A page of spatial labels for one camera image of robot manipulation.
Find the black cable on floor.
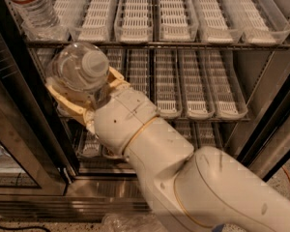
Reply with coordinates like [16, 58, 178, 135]
[0, 219, 52, 232]

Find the stainless steel fridge cabinet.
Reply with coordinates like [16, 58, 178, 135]
[0, 0, 290, 232]

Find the glass fridge door left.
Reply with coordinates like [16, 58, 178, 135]
[0, 27, 74, 196]

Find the blue tape on floor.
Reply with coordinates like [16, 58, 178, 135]
[212, 224, 224, 232]

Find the clear plastic bag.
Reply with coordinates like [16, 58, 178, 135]
[101, 213, 167, 232]

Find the clear plastic water bottle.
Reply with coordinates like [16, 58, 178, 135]
[45, 42, 109, 103]

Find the white rounded gripper body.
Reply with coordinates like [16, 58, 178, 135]
[94, 88, 158, 156]

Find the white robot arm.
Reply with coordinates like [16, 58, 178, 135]
[45, 64, 290, 232]

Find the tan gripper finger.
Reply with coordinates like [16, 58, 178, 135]
[103, 67, 131, 95]
[45, 80, 95, 134]

